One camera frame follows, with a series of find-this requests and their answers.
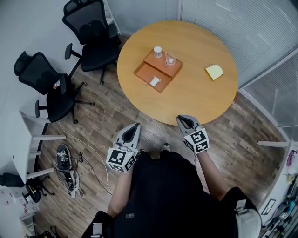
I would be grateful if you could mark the person's right shoe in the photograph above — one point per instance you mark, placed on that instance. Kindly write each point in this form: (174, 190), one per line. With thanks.
(166, 147)

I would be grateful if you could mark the white window blinds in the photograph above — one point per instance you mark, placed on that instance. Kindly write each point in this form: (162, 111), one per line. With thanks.
(244, 35)

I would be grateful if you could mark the black mesh office chair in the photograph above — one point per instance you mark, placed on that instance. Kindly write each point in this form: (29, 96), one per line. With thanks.
(97, 51)
(58, 100)

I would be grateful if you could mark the white desk leg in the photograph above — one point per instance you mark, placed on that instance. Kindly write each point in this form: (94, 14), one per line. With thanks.
(272, 143)

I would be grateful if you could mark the white packet item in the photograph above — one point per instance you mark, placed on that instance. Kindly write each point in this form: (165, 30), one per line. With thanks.
(154, 81)

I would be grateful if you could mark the white desk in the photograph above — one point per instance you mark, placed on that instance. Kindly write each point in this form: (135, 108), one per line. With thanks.
(23, 141)

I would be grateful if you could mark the clear glass cup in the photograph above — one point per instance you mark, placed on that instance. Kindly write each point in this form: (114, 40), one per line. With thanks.
(170, 60)

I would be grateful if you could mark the person's black clothing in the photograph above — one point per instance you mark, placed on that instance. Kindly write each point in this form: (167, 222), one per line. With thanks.
(167, 197)

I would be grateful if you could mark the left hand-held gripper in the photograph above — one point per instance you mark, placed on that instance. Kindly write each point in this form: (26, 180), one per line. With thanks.
(121, 159)

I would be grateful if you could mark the black picture frame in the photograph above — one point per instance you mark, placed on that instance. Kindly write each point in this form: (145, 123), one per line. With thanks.
(268, 206)

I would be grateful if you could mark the wooden drawer box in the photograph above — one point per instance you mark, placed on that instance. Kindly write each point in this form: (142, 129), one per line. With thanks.
(160, 64)

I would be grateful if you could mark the person's left shoe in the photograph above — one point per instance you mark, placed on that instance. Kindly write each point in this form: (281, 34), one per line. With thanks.
(142, 150)

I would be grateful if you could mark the person's right forearm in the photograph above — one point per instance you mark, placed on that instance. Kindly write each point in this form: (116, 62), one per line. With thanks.
(211, 174)

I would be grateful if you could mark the white rack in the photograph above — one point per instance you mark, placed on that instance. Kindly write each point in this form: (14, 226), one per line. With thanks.
(111, 16)

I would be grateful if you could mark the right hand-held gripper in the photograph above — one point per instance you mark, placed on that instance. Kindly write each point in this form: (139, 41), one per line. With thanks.
(198, 140)

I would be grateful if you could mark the person's left forearm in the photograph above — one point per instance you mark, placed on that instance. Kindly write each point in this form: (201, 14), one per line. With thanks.
(121, 193)

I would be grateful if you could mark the cluttered shelf of tools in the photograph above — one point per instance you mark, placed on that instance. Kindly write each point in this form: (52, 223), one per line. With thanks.
(287, 209)

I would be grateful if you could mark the person's shoe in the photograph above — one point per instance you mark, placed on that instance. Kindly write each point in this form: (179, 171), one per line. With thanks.
(166, 147)
(142, 150)

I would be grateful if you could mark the small red white item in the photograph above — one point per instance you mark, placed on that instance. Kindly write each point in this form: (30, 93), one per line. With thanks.
(56, 85)

